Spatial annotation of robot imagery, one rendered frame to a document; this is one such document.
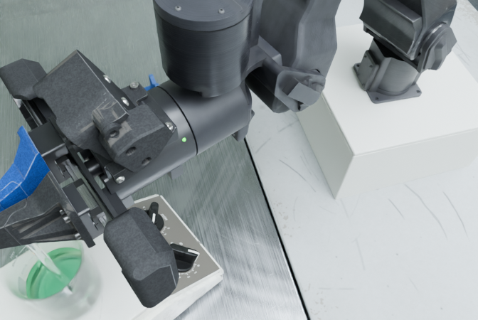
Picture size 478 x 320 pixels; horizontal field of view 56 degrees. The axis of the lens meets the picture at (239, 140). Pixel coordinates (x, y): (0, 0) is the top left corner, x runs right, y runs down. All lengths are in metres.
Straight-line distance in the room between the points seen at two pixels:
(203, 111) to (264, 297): 0.29
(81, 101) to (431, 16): 0.33
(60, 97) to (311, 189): 0.41
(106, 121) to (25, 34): 0.62
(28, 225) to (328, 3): 0.24
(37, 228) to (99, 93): 0.11
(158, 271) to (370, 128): 0.34
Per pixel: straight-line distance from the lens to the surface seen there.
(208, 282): 0.50
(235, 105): 0.31
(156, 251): 0.24
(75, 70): 0.25
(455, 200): 0.64
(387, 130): 0.53
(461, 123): 0.58
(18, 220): 0.29
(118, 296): 0.45
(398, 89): 0.56
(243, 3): 0.25
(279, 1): 0.32
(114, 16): 0.83
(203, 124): 0.30
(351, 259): 0.56
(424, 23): 0.45
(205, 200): 0.57
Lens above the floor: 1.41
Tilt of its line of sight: 55 degrees down
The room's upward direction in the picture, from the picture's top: 2 degrees clockwise
